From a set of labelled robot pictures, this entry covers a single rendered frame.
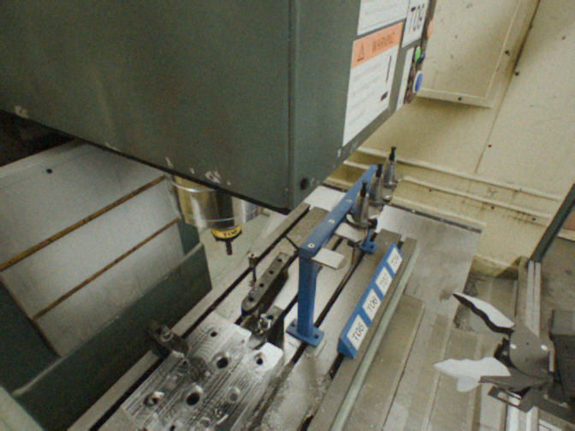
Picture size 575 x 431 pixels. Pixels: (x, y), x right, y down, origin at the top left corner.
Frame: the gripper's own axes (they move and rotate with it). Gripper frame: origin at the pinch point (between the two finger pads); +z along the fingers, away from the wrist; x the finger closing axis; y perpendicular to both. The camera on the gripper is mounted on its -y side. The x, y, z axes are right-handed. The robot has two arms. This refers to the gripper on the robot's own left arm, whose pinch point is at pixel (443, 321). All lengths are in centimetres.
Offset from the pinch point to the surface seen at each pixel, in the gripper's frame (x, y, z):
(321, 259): 10.9, 8.4, 25.8
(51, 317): -25, 26, 81
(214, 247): 53, 72, 103
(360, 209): 27.2, 4.0, 23.6
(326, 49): -12.6, -38.4, 16.8
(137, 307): -4, 46, 82
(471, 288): 82, 64, -12
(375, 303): 30, 37, 16
